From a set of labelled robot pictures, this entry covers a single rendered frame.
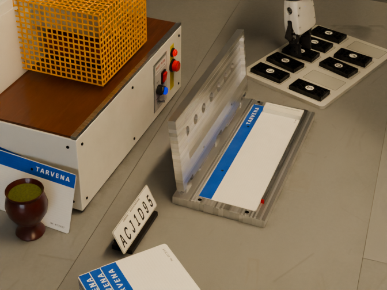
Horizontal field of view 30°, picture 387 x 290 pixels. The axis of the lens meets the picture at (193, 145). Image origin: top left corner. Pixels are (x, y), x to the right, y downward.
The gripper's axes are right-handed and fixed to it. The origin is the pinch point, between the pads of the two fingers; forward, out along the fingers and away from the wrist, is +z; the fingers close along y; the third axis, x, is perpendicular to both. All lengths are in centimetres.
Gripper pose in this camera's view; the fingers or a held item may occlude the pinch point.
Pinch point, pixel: (301, 46)
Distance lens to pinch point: 212.1
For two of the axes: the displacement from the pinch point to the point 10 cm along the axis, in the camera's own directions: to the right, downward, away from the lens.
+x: -7.9, -1.9, 5.9
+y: 6.0, -4.6, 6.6
